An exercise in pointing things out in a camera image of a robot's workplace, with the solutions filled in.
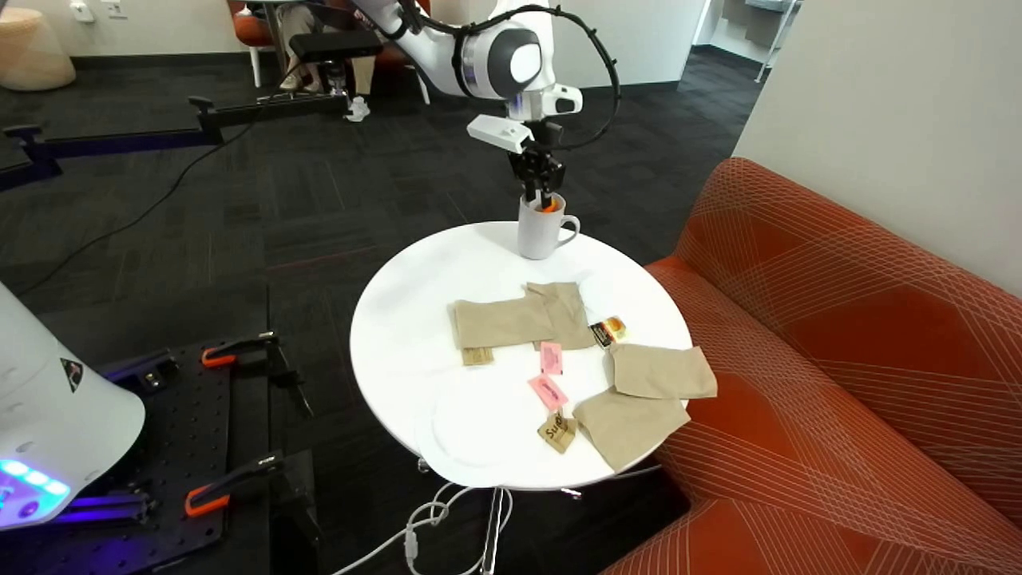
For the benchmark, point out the pink sugar packet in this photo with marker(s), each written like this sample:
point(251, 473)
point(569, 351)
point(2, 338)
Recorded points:
point(551, 357)
point(547, 390)

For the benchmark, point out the white ceramic mug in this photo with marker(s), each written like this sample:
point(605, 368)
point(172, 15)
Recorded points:
point(541, 235)

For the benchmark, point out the tan napkin upper right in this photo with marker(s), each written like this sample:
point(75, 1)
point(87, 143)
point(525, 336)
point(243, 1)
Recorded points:
point(654, 372)

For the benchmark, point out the large tan napkin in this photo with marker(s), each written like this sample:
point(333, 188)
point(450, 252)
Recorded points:
point(541, 313)

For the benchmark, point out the tan napkin lower right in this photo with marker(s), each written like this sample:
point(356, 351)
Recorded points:
point(626, 430)

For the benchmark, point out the pink sugar packet lower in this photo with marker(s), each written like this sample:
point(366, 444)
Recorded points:
point(547, 390)

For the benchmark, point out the beige round stool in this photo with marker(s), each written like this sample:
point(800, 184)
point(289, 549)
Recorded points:
point(31, 51)

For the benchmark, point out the orange sofa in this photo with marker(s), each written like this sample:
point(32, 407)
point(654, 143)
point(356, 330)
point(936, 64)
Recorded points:
point(870, 398)

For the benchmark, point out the orange handled clamp upper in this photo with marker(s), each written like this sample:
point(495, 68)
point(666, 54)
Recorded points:
point(273, 357)

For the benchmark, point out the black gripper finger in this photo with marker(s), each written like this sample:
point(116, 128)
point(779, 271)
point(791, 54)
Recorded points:
point(529, 188)
point(547, 193)

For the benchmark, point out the orange handled clamp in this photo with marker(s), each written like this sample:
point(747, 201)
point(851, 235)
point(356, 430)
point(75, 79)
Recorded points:
point(219, 492)
point(273, 357)

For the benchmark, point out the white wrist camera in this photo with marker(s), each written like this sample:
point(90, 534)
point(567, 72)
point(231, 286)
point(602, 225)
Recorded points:
point(499, 131)

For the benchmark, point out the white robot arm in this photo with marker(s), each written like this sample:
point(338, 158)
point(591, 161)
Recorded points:
point(504, 57)

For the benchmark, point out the seated person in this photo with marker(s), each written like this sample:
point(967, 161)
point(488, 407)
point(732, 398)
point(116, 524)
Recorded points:
point(333, 61)

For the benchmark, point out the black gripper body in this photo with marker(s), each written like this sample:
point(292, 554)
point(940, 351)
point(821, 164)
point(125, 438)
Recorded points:
point(536, 164)

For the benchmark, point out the orange chair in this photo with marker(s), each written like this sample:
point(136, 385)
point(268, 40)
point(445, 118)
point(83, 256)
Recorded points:
point(273, 24)

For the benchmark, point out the black camera stand bar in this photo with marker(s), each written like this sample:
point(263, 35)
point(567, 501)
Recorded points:
point(47, 153)

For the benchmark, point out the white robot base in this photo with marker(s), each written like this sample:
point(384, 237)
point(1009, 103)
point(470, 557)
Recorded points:
point(63, 424)

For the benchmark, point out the small tan packet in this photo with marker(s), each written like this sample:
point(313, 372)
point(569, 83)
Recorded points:
point(476, 354)

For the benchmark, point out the brown tea packet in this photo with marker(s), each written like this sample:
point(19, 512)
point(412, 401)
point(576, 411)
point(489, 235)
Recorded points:
point(557, 432)

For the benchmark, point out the round white table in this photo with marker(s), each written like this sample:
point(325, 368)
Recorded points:
point(480, 424)

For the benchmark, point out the dark orange condiment packet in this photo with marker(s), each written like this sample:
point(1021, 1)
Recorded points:
point(607, 330)

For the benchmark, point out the pink sugar packet upper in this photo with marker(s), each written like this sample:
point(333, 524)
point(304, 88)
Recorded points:
point(551, 357)

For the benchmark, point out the orange handled clamp lower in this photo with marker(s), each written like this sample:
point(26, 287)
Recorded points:
point(219, 492)

